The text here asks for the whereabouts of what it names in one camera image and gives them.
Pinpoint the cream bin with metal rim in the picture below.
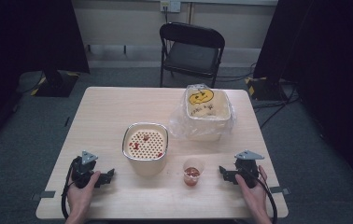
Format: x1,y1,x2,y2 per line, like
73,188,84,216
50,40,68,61
121,121,170,178

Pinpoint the clear bagged smiley container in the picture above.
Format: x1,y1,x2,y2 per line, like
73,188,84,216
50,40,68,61
168,82,237,142

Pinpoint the black stand base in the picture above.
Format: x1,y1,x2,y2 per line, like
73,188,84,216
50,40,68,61
34,69,81,98
244,76,289,102

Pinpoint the cream trash bin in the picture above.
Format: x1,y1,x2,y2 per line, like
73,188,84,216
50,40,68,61
185,88,233,143

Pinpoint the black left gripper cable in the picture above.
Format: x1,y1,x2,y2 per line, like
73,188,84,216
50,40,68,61
60,161,75,220

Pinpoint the cream perforated strainer insert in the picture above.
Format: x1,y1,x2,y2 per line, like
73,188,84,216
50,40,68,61
123,123,168,161

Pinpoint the person's left hand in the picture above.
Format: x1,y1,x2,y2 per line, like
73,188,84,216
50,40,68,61
66,170,102,217

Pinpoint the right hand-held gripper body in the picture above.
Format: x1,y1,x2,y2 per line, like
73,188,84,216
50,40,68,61
233,149,265,189

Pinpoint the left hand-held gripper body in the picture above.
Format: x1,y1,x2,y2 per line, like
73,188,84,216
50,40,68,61
70,150,99,189

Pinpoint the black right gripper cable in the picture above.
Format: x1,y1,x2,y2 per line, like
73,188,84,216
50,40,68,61
243,170,278,224

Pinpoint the clear plastic cup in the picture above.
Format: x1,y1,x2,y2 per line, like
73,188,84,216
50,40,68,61
182,158,205,188

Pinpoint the grey table bracket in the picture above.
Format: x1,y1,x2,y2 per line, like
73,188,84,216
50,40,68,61
269,185,291,197
30,189,57,202

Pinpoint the white wall outlet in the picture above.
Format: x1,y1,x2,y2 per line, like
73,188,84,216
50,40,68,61
160,0,182,14

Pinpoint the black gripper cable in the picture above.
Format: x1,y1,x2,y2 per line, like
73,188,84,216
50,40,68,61
243,170,278,224
60,161,75,220

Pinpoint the person's right hand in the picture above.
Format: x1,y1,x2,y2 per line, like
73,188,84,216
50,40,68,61
234,164,271,217

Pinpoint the black floor cable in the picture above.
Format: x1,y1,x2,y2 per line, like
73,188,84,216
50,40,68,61
214,62,257,83
252,83,301,129

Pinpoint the black folding chair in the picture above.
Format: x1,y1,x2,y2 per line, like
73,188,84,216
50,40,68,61
159,21,226,89

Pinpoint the black curtain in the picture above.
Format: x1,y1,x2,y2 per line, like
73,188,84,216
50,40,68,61
0,0,91,150
253,0,353,200

